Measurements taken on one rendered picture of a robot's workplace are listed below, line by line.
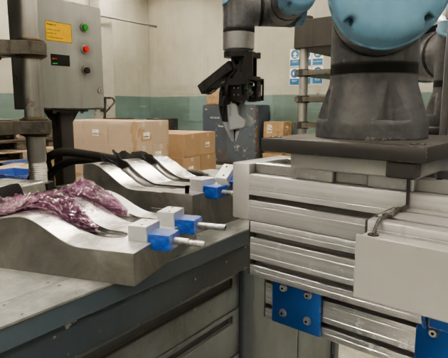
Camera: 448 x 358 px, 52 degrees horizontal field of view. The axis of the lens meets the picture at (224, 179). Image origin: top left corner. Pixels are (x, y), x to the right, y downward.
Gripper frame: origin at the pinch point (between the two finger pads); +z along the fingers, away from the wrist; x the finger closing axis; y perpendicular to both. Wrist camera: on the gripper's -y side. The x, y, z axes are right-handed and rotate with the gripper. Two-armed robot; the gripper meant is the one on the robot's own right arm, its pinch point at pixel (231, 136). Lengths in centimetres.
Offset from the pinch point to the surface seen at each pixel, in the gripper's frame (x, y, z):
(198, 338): -15.5, 1.7, 46.5
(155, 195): -17.7, -9.0, 13.3
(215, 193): -12.9, 4.9, 12.0
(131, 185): -15.4, -19.6, 12.2
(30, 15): -7, -72, -36
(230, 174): -2.4, 1.4, 9.2
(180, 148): 337, -312, 44
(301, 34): 373, -167, -85
